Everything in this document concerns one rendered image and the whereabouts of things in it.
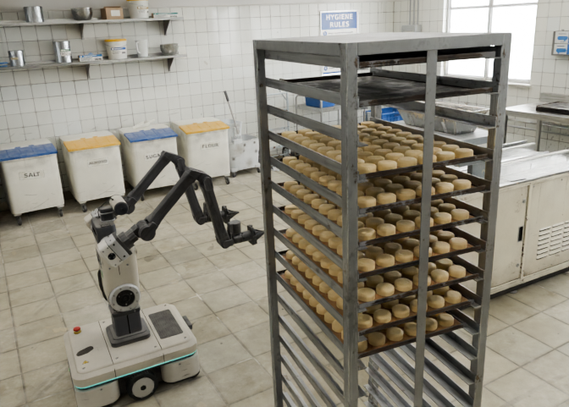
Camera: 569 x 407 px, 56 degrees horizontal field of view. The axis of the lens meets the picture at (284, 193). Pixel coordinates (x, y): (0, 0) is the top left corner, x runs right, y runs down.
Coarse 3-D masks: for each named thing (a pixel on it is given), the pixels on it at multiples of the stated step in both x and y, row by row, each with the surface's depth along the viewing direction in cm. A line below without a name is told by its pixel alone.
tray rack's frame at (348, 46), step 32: (384, 32) 187; (416, 32) 170; (448, 32) 156; (480, 32) 143; (352, 64) 121; (352, 96) 123; (352, 128) 125; (352, 160) 127; (352, 192) 130; (352, 224) 132; (352, 256) 135; (480, 256) 155; (352, 288) 138; (480, 288) 158; (352, 320) 141; (480, 320) 160; (352, 352) 144; (416, 352) 154; (480, 352) 164; (352, 384) 147; (416, 384) 158; (480, 384) 168
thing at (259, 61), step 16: (256, 48) 173; (256, 64) 176; (256, 80) 178; (256, 96) 181; (272, 208) 191; (272, 224) 193; (272, 240) 195; (272, 256) 197; (272, 272) 199; (272, 288) 201; (272, 304) 202; (272, 320) 204; (272, 336) 207; (272, 352) 210; (272, 368) 214
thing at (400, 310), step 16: (288, 256) 194; (304, 272) 184; (320, 288) 170; (448, 288) 165; (336, 304) 161; (384, 304) 159; (400, 304) 157; (416, 304) 157; (432, 304) 157; (448, 304) 160; (368, 320) 149; (384, 320) 151
